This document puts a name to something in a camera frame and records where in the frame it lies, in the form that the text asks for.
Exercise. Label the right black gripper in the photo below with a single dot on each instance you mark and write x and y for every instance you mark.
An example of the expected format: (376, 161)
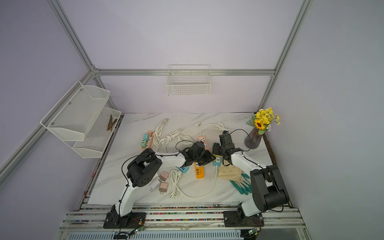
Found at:
(215, 148)

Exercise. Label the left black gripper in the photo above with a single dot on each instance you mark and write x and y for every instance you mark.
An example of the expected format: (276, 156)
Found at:
(208, 159)

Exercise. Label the orange power strip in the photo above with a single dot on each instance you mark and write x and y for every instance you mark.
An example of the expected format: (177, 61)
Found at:
(199, 171)

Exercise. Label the pink charger plug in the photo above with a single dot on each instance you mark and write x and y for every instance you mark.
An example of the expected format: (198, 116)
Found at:
(164, 176)
(163, 188)

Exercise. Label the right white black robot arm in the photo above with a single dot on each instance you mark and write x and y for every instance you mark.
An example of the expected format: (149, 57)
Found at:
(267, 184)

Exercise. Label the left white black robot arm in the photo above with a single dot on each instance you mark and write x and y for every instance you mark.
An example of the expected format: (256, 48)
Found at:
(142, 168)

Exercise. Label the pink power strip right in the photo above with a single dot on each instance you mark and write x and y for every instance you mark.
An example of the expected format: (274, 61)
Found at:
(203, 139)

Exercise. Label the pink power strip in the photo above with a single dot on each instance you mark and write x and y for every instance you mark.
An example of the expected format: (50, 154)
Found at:
(147, 140)
(203, 139)

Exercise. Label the small blue power strip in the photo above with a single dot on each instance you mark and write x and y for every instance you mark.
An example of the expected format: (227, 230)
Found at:
(218, 161)

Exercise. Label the beige work glove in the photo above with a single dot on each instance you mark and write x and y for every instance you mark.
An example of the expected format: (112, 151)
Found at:
(230, 172)

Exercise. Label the dark purple glass vase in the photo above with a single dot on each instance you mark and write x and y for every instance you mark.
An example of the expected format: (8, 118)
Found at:
(253, 140)

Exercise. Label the green rubber glove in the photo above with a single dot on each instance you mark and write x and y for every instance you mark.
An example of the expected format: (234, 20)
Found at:
(243, 186)

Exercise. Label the yellow artificial flower bouquet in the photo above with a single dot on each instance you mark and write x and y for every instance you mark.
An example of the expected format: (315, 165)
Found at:
(263, 120)

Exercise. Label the pink power strip left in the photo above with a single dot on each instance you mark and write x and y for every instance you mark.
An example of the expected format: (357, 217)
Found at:
(147, 140)

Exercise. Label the brown twigs on shelf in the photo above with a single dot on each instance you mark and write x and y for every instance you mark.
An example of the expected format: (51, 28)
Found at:
(111, 123)

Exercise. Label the white two-tier mesh shelf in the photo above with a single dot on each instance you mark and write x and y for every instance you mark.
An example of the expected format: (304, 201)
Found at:
(80, 120)

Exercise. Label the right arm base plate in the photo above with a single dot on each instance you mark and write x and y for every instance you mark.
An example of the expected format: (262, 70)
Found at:
(235, 219)

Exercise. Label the white wire wall basket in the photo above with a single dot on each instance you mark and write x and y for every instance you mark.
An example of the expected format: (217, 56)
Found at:
(189, 80)

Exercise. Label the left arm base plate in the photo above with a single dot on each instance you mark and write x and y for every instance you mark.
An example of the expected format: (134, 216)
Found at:
(130, 221)

